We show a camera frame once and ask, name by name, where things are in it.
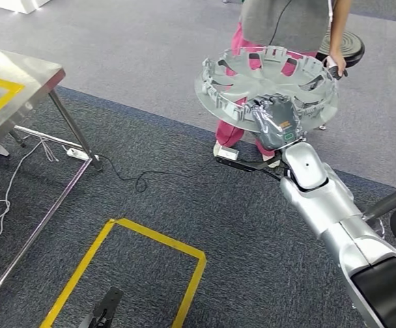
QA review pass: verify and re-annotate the person's hand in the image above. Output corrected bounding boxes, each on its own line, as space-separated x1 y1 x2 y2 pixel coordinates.
327 51 348 78

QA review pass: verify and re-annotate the black handheld controller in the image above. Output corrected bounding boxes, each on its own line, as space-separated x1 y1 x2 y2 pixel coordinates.
327 64 349 81

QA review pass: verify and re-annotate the silver plastic wheel hubcap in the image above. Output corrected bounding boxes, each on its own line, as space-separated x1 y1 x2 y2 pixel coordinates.
195 45 339 135

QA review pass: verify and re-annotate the steel workbench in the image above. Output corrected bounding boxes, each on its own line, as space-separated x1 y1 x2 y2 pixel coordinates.
0 44 103 314

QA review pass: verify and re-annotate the black round stool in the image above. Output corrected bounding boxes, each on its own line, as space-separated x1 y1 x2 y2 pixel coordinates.
315 29 366 69

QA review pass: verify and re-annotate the person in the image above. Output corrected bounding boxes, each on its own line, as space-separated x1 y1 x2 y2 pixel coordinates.
213 0 354 169

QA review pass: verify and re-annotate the white power strip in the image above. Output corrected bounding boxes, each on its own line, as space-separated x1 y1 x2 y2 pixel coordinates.
66 147 100 163

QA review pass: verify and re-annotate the white platform block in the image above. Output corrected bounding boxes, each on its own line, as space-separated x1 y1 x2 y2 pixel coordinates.
0 0 53 14

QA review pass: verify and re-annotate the black right camera bracket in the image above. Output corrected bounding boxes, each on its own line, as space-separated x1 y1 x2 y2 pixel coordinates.
214 154 287 182

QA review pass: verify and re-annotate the black camera bracket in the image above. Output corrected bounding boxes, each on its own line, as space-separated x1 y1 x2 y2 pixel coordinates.
79 286 125 328
214 154 287 182

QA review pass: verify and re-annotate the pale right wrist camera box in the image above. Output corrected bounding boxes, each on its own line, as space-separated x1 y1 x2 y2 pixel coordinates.
216 144 240 161

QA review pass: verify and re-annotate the black cable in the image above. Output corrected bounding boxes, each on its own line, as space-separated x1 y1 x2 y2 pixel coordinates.
97 154 219 193

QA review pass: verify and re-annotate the black left camera bracket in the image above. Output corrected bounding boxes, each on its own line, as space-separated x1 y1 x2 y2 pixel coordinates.
79 286 125 328

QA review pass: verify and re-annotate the white cable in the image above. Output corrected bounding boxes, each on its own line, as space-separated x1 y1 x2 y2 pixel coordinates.
0 135 60 270

